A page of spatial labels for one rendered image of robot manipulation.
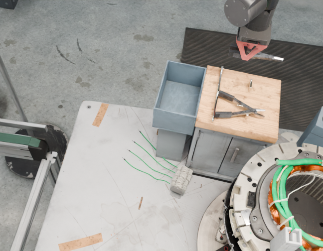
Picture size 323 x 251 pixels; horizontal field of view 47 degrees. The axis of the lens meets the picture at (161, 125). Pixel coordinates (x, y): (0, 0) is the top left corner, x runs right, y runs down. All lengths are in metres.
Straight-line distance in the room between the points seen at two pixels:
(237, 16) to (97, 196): 0.65
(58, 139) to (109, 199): 1.07
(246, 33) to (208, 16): 2.04
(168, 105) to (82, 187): 0.35
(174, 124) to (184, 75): 0.16
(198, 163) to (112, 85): 1.33
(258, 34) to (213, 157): 0.39
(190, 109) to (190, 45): 1.59
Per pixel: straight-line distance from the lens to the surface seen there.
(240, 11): 0.73
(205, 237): 1.07
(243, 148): 1.00
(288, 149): 0.89
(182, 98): 1.05
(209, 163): 1.09
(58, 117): 2.24
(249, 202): 0.79
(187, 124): 0.95
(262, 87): 1.02
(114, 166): 1.16
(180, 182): 1.09
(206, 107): 0.94
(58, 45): 2.61
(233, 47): 0.92
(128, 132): 1.22
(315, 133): 1.06
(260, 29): 0.83
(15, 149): 1.30
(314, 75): 2.66
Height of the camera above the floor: 1.81
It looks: 56 degrees down
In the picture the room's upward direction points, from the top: 6 degrees clockwise
